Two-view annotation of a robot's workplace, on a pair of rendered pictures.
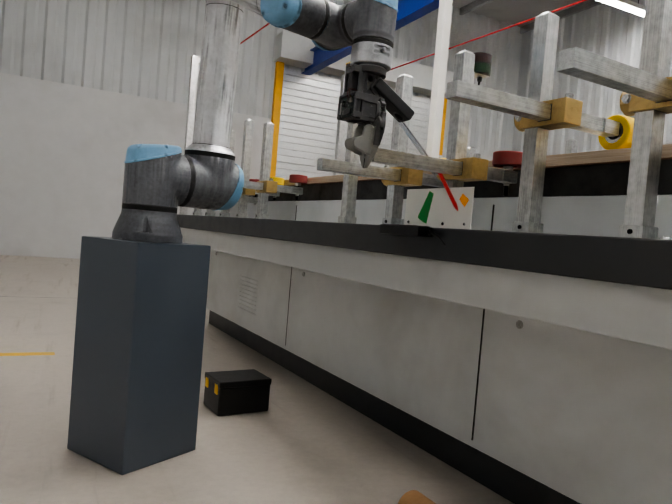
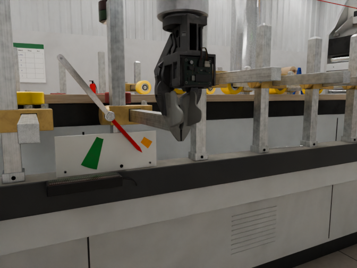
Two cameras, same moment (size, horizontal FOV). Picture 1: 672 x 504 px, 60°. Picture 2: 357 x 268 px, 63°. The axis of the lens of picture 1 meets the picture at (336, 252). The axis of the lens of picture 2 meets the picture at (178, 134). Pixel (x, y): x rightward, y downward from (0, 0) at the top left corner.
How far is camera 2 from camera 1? 1.37 m
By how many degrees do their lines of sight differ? 87
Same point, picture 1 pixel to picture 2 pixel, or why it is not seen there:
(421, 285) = (86, 228)
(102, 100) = not seen: outside the picture
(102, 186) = not seen: outside the picture
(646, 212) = (265, 139)
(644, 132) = (265, 99)
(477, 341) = (83, 245)
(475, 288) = (156, 208)
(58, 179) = not seen: outside the picture
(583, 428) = (178, 253)
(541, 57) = (205, 36)
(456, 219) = (139, 159)
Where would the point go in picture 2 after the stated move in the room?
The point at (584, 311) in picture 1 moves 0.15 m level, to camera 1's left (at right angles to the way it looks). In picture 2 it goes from (237, 195) to (245, 212)
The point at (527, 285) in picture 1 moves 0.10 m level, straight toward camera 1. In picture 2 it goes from (201, 192) to (232, 196)
